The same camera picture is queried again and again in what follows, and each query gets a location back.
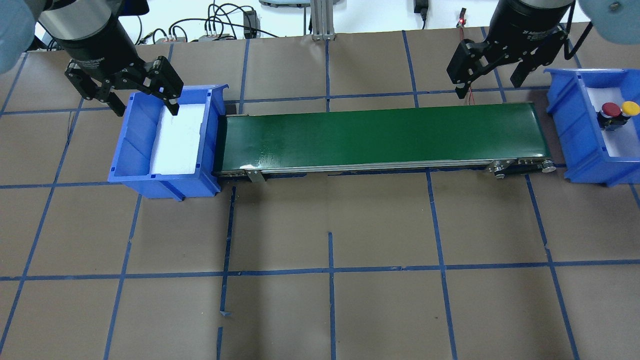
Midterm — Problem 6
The left white foam pad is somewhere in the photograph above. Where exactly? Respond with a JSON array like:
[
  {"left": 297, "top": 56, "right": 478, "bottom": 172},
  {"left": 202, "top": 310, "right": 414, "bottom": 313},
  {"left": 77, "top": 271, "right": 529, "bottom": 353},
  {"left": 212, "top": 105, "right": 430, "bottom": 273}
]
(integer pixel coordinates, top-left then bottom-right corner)
[{"left": 150, "top": 104, "right": 205, "bottom": 175}]

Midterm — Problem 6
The left blue plastic bin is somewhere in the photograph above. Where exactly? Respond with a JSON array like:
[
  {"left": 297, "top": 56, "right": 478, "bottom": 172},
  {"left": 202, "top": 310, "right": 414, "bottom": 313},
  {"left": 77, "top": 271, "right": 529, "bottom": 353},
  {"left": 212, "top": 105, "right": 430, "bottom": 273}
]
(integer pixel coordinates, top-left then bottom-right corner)
[{"left": 107, "top": 84, "right": 229, "bottom": 201}]

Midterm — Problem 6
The yellow push button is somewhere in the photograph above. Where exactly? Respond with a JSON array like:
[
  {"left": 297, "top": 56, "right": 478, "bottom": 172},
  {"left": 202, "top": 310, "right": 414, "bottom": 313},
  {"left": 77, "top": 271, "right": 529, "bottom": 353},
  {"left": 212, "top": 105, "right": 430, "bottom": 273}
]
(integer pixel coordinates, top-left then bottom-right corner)
[{"left": 616, "top": 100, "right": 640, "bottom": 126}]

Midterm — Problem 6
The blue plastic bin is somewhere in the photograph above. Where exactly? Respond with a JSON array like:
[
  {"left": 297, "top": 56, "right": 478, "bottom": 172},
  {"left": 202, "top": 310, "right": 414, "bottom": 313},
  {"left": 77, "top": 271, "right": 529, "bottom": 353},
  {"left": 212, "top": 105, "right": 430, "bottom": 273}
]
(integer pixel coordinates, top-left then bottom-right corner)
[
  {"left": 546, "top": 68, "right": 640, "bottom": 187},
  {"left": 107, "top": 84, "right": 229, "bottom": 201}
]

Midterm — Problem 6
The red push button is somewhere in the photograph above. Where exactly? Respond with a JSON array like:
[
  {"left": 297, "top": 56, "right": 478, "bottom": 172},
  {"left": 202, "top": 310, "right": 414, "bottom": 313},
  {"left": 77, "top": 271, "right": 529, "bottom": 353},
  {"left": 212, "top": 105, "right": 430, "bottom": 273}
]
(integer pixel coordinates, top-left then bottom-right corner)
[{"left": 596, "top": 102, "right": 622, "bottom": 131}]

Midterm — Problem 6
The black power adapter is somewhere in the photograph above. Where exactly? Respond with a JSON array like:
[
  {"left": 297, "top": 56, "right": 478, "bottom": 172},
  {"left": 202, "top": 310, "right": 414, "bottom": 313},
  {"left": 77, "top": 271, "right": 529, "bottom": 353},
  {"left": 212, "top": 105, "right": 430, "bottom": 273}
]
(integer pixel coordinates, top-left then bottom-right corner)
[{"left": 413, "top": 0, "right": 430, "bottom": 18}]

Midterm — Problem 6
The green conveyor belt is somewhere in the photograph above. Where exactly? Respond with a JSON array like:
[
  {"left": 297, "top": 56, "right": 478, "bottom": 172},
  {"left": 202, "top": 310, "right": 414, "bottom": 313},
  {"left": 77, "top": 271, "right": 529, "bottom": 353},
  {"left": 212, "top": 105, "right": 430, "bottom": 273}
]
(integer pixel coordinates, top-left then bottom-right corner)
[{"left": 212, "top": 102, "right": 557, "bottom": 179}]

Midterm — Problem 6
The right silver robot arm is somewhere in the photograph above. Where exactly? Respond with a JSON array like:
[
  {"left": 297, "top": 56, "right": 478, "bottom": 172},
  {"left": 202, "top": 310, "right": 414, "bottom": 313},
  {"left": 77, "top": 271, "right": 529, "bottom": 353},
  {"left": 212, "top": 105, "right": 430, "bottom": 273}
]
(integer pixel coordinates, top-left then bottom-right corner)
[{"left": 446, "top": 0, "right": 640, "bottom": 100}]

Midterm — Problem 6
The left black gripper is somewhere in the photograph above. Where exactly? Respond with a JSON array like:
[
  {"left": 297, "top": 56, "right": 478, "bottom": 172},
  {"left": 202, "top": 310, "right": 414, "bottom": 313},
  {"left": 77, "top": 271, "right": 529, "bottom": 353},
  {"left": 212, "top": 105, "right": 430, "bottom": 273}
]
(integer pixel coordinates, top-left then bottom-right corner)
[{"left": 64, "top": 14, "right": 185, "bottom": 117}]

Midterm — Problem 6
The white foam pad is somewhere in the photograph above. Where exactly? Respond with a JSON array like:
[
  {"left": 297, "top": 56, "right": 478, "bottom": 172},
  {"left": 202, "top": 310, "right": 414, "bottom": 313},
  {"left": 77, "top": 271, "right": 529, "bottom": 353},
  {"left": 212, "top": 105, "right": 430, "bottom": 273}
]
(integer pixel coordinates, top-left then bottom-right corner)
[
  {"left": 586, "top": 87, "right": 640, "bottom": 158},
  {"left": 150, "top": 104, "right": 205, "bottom": 175}
]

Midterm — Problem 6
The right blue plastic bin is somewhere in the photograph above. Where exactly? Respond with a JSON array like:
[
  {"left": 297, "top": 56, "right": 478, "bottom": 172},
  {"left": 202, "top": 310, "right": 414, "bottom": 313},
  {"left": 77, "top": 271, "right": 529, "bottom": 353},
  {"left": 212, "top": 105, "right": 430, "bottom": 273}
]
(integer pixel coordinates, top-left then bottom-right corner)
[{"left": 546, "top": 68, "right": 640, "bottom": 187}]

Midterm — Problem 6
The right white foam pad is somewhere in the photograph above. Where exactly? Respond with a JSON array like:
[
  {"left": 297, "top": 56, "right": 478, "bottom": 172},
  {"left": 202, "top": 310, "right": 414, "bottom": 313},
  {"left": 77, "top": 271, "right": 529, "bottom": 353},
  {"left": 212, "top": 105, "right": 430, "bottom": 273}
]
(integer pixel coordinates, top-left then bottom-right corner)
[{"left": 586, "top": 87, "right": 640, "bottom": 158}]

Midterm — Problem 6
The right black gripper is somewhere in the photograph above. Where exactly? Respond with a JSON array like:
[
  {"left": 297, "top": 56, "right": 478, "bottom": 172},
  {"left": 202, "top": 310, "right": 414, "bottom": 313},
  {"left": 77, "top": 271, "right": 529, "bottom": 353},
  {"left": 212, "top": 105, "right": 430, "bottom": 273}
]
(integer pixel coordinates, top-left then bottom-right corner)
[{"left": 446, "top": 0, "right": 573, "bottom": 100}]

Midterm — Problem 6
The brown paper table cover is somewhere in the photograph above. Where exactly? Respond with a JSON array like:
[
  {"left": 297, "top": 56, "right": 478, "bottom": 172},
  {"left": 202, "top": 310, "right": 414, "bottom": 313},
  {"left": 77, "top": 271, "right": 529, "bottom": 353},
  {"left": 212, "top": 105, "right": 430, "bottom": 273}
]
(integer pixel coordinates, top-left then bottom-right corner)
[{"left": 0, "top": 52, "right": 639, "bottom": 360}]

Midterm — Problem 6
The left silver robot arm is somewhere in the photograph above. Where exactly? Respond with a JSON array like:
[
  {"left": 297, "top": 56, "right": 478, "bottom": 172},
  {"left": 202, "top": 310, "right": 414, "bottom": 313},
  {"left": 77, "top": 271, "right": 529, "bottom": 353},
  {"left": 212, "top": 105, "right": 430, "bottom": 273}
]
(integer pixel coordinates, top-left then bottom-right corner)
[{"left": 1, "top": 0, "right": 184, "bottom": 116}]

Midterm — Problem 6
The red black wire pair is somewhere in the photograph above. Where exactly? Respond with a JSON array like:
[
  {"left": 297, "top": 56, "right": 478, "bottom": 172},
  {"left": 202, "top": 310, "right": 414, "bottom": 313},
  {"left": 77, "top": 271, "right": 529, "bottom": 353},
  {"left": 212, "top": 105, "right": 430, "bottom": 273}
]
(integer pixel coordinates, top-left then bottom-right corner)
[{"left": 456, "top": 7, "right": 476, "bottom": 106}]

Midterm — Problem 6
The aluminium frame post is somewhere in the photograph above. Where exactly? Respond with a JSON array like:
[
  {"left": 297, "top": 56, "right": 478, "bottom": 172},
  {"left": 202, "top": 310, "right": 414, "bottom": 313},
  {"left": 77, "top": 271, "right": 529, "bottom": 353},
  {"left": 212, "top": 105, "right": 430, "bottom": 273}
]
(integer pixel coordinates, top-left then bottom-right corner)
[{"left": 310, "top": 0, "right": 336, "bottom": 41}]

